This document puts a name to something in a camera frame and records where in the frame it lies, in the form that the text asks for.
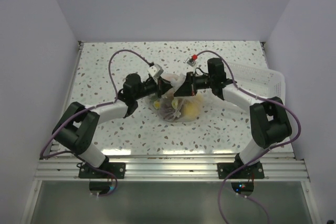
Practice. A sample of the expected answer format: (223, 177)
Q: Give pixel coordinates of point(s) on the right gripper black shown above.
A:
(188, 89)

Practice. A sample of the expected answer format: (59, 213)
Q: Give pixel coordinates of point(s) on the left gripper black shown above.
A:
(163, 86)

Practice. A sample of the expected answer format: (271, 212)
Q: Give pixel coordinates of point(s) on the clear printed plastic bag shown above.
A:
(154, 103)

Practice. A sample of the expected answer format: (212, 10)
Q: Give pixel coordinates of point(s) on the yellow fake pear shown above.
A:
(190, 110)

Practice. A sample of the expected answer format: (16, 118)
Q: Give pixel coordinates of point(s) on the red fake grapes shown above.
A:
(167, 112)

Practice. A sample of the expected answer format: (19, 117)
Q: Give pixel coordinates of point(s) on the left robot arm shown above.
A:
(78, 124)

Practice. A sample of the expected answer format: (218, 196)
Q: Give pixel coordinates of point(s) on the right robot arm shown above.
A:
(269, 122)

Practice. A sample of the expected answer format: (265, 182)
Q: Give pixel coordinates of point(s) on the white plastic basket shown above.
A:
(264, 83)

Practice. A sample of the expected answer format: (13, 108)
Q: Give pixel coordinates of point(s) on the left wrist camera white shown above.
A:
(155, 71)

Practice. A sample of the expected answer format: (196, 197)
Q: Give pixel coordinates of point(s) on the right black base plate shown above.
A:
(239, 170)

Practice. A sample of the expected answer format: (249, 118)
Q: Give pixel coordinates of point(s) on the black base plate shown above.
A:
(239, 170)
(106, 170)

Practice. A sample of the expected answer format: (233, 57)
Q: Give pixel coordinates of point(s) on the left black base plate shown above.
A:
(106, 170)

